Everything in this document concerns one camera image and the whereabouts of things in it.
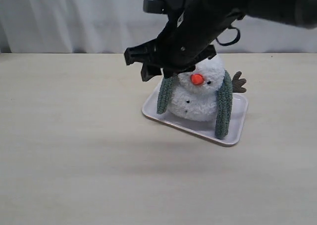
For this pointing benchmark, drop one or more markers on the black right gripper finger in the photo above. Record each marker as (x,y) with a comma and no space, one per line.
(150,70)
(147,52)

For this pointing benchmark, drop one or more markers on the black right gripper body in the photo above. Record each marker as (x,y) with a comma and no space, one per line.
(202,22)

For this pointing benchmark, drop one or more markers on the green fuzzy scarf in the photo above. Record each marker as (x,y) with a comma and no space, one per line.
(225,102)

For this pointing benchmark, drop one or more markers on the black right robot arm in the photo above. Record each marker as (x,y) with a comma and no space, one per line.
(299,13)

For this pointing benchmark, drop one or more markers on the white plush snowman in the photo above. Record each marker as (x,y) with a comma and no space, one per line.
(194,94)

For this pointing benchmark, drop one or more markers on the white plastic tray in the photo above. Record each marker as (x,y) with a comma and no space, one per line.
(204,130)

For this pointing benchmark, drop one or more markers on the white backdrop curtain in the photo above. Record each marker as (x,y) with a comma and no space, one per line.
(110,26)

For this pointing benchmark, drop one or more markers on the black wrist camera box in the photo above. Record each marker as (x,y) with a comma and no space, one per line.
(163,6)

